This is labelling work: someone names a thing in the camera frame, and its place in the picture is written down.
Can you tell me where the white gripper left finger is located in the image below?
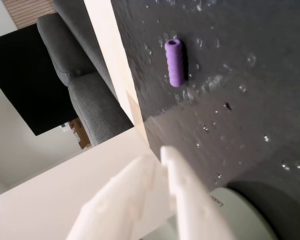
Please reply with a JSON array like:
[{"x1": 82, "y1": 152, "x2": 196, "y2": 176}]
[{"x1": 65, "y1": 155, "x2": 175, "y2": 240}]

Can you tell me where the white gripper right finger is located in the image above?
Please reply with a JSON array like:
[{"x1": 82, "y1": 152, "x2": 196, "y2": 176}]
[{"x1": 160, "y1": 145, "x2": 239, "y2": 240}]

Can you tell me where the purple ribbed pen grip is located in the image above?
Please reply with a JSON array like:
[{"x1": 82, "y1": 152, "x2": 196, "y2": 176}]
[{"x1": 164, "y1": 38, "x2": 187, "y2": 88}]

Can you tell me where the pale green steel cup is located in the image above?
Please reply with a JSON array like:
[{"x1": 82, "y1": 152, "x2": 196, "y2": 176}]
[{"x1": 164, "y1": 187, "x2": 279, "y2": 240}]

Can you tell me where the brown cardboard box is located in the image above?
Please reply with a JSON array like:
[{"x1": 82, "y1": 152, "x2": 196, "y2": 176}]
[{"x1": 68, "y1": 117, "x2": 92, "y2": 151}]

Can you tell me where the grey fabric sofa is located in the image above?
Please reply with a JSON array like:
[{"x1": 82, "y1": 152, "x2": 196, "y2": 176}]
[{"x1": 36, "y1": 0, "x2": 135, "y2": 147}]

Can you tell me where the black table mat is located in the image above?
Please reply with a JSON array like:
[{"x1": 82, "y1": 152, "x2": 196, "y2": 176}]
[{"x1": 110, "y1": 0, "x2": 300, "y2": 240}]

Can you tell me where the black flat rug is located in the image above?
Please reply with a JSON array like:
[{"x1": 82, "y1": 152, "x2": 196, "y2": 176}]
[{"x1": 0, "y1": 23, "x2": 79, "y2": 137}]

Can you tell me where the slatted wooden panel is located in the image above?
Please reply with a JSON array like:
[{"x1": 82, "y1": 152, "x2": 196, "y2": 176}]
[{"x1": 2, "y1": 0, "x2": 57, "y2": 31}]

